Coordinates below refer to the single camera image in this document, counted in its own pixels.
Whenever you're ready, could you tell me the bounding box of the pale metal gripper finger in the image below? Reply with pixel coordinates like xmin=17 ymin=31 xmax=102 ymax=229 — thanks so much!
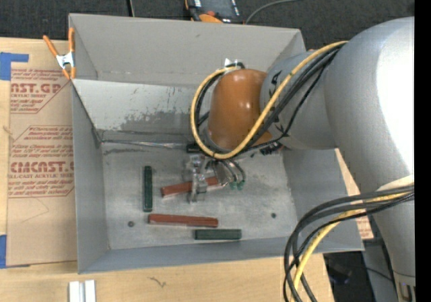
xmin=187 ymin=174 xmax=209 ymax=204
xmin=183 ymin=154 xmax=205 ymax=183

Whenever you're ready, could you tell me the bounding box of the red-brown block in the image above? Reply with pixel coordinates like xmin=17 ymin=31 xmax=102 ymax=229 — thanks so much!
xmin=147 ymin=213 xmax=220 ymax=229
xmin=160 ymin=176 xmax=220 ymax=198

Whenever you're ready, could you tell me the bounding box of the dark green flat block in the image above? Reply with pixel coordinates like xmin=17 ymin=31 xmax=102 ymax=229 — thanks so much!
xmin=142 ymin=165 xmax=154 ymax=213
xmin=193 ymin=229 xmax=243 ymax=241

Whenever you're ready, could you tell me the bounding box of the grey metal bin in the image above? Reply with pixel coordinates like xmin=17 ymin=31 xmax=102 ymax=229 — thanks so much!
xmin=68 ymin=13 xmax=365 ymax=274

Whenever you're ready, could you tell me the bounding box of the brown cardboard board red print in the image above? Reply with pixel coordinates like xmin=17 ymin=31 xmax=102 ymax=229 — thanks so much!
xmin=0 ymin=36 xmax=375 ymax=270

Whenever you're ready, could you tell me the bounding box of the black cylinder on white bracket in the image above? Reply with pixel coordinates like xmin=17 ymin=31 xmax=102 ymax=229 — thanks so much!
xmin=259 ymin=140 xmax=284 ymax=156

